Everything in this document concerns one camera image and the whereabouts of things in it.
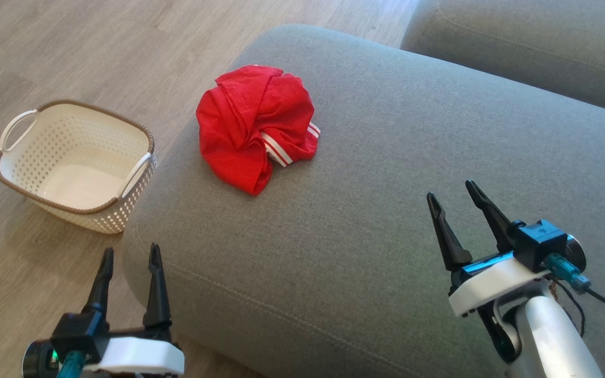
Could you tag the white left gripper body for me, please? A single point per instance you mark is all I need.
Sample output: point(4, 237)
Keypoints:
point(139, 357)

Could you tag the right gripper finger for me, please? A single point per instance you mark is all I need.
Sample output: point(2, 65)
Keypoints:
point(449, 241)
point(494, 220)

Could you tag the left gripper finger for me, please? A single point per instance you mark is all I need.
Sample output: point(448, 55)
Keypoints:
point(100, 294)
point(156, 304)

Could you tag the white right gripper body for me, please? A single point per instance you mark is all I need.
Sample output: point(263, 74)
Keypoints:
point(491, 286)

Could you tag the red garment striped white trim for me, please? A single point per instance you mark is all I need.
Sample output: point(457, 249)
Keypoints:
point(239, 121)

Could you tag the large grey sofa cushion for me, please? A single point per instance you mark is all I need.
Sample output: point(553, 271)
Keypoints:
point(360, 184)

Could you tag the cream perforated laundry basket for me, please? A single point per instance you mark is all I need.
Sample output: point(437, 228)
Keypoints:
point(71, 173)

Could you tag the small grey sofa cushion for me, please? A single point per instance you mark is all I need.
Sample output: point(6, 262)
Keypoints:
point(533, 47)

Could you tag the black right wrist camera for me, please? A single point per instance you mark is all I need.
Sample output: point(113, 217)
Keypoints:
point(539, 244)

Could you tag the teal left camera connector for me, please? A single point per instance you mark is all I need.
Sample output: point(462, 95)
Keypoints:
point(71, 365)

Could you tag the teal camera connector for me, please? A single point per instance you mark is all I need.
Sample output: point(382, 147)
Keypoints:
point(565, 270)
point(71, 365)

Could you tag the teal right camera connector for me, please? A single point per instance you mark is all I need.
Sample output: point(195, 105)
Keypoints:
point(565, 270)

